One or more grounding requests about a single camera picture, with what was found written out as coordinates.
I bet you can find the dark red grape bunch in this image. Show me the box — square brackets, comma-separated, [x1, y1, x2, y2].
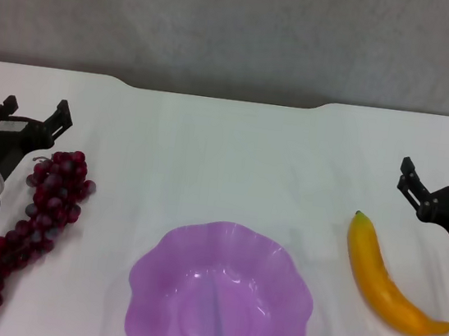
[0, 140, 102, 336]

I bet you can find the purple wavy plastic plate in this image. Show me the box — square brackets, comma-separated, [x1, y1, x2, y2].
[121, 209, 324, 336]

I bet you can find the yellow banana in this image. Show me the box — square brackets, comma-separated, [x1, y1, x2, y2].
[335, 209, 449, 336]

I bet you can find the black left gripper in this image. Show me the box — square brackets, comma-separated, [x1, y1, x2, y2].
[0, 90, 78, 190]

